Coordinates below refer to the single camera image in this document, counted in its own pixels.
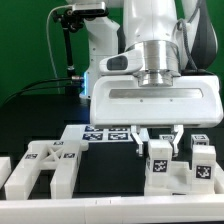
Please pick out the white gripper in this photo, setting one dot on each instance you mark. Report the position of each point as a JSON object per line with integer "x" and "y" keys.
{"x": 191, "y": 101}

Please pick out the white chair seat part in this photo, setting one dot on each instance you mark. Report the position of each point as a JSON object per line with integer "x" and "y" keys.
{"x": 180, "y": 180}

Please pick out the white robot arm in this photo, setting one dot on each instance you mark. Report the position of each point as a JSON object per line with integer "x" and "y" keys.
{"x": 148, "y": 61}

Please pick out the white tagged cube left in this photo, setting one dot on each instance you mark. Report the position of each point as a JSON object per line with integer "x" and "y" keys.
{"x": 168, "y": 137}

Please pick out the white tagged cube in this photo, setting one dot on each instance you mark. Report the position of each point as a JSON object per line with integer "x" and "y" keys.
{"x": 168, "y": 137}
{"x": 199, "y": 139}

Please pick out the white tagged cube right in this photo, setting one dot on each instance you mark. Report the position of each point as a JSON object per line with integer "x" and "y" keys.
{"x": 199, "y": 139}

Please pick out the white front fence bar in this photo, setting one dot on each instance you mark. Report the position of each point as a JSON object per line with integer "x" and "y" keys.
{"x": 118, "y": 210}

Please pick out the white fence bar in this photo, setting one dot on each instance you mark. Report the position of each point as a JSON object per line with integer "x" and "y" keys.
{"x": 118, "y": 210}
{"x": 5, "y": 170}

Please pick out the white left fence bar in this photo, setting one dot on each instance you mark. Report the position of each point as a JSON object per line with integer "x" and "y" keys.
{"x": 5, "y": 170}

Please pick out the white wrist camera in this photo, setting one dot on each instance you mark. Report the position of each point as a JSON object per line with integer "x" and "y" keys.
{"x": 125, "y": 63}

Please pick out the white marker base plate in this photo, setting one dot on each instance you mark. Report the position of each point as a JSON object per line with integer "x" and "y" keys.
{"x": 88, "y": 133}

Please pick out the white chair back frame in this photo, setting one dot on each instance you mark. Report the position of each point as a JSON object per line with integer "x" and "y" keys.
{"x": 63, "y": 157}

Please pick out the grey mounted camera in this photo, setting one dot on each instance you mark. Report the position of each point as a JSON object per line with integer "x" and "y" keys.
{"x": 90, "y": 9}

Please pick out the black camera stand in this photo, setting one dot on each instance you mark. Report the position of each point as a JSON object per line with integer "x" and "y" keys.
{"x": 70, "y": 23}

